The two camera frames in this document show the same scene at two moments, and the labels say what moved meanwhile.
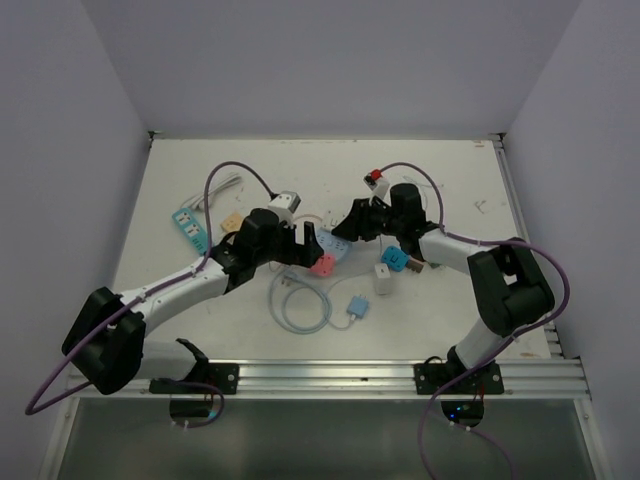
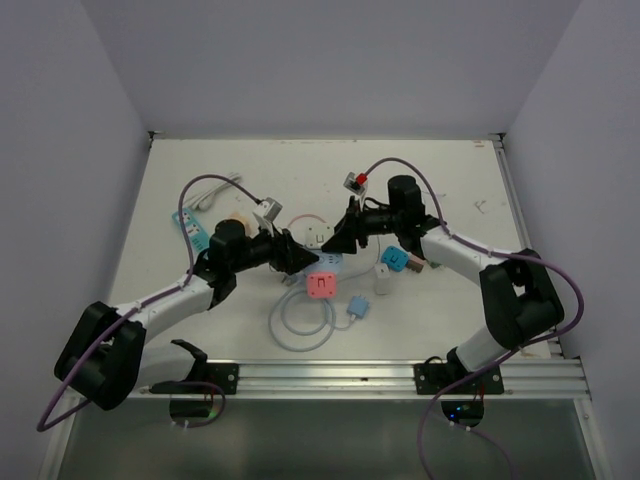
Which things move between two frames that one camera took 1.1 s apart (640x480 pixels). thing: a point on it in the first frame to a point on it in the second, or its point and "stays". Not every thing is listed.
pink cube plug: [325, 266] to [321, 285]
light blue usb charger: [358, 306] stays
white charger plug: [383, 280] stays
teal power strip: [187, 222] stays
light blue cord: [282, 282] to [302, 341]
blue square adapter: [395, 258] stays
